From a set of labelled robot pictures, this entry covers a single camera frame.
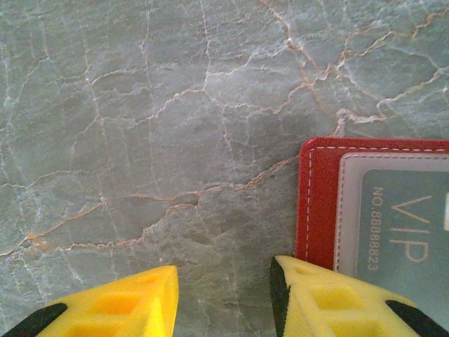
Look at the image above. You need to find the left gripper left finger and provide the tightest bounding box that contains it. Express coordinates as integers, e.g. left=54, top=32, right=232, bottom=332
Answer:
left=0, top=265, right=180, bottom=337

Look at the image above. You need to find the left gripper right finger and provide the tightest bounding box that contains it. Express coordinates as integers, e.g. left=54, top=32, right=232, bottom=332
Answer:
left=269, top=255, right=449, bottom=337

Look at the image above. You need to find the red leather card holder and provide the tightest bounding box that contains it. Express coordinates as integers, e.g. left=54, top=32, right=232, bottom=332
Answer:
left=294, top=136, right=449, bottom=327

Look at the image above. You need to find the grey VIP credit card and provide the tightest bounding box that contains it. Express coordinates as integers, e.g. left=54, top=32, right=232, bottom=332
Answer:
left=356, top=169, right=449, bottom=326

